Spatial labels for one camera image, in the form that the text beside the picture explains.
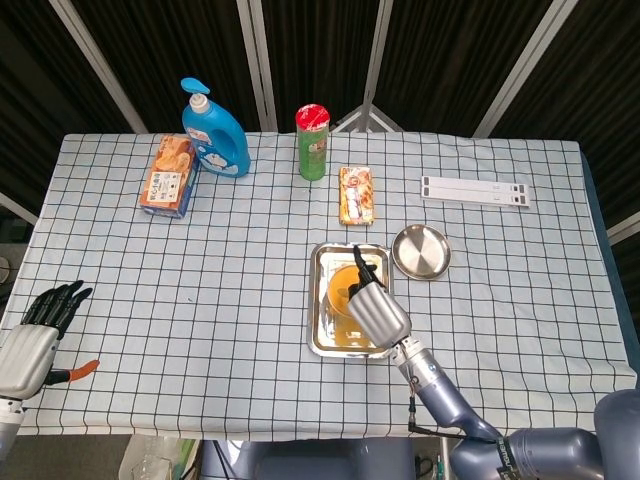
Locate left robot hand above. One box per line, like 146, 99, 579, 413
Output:
0, 279, 101, 401

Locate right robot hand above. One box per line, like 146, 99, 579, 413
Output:
346, 243, 413, 350

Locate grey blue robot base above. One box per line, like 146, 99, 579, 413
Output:
199, 438, 417, 480

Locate rectangular steel tray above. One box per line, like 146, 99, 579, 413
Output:
306, 241, 396, 359

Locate round steel plate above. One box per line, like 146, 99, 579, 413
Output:
390, 223, 452, 281

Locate yellow snack packet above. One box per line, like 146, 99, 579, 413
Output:
338, 165, 376, 227

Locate white plastic strip grey ends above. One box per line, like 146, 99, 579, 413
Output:
420, 185, 530, 207
422, 175, 531, 197

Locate clear plastic bag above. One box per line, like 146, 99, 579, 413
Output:
118, 433, 201, 480

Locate green chips can red lid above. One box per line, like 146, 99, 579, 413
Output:
294, 103, 332, 182

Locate white black checkered tablecloth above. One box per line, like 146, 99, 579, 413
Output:
0, 130, 640, 442

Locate white partition support foot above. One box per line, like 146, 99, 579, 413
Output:
330, 102, 405, 134

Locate blue detergent bottle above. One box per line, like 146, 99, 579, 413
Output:
180, 77, 252, 179

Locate orange blue biscuit box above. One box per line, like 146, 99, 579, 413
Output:
138, 134, 200, 220

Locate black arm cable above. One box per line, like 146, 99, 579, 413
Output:
406, 374, 501, 442

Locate white partition frame post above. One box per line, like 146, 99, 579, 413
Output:
472, 0, 572, 139
0, 192, 39, 225
606, 212, 640, 246
360, 0, 395, 109
236, 0, 272, 133
248, 0, 279, 133
48, 0, 150, 134

